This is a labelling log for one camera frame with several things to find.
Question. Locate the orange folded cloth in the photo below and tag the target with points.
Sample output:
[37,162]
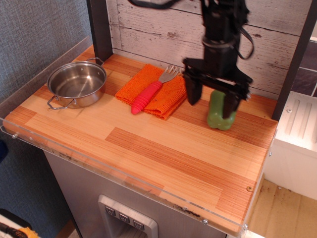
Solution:
[165,101]

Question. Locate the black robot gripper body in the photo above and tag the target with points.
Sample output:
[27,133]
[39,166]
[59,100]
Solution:
[223,21]

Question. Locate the green toy bell pepper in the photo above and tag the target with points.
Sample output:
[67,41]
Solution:
[215,118]

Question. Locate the ice dispenser panel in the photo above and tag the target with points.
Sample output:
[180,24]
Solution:
[123,222]

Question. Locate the clear acrylic table edge guard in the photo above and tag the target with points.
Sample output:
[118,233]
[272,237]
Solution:
[209,175]

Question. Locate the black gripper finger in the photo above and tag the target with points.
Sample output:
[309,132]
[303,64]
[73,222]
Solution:
[193,88]
[231,103]

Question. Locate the dark post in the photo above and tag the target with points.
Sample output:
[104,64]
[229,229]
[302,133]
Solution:
[296,60]
[100,29]

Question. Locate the white toy sink unit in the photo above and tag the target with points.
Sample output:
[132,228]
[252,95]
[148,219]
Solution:
[292,160]

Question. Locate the small steel pot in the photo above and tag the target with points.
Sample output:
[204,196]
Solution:
[77,84]

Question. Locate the fork with red handle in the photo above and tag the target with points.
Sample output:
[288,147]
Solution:
[143,99]

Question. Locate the dark right post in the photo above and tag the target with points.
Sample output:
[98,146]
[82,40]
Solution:
[296,60]

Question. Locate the dark left post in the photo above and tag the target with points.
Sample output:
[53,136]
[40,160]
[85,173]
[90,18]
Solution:
[100,29]

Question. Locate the steel toy fridge cabinet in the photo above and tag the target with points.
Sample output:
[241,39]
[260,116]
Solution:
[81,189]

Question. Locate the orange object bottom left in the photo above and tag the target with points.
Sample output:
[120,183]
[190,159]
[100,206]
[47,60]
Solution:
[18,233]

